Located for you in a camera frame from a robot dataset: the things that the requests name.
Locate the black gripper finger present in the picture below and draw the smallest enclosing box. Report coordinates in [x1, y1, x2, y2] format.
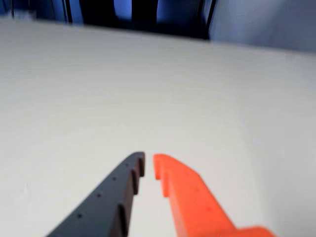
[45, 151, 146, 237]

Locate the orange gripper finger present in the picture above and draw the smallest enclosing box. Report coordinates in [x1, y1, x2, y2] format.
[152, 153, 278, 237]

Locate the black chair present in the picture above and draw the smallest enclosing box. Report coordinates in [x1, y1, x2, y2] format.
[64, 0, 215, 40]

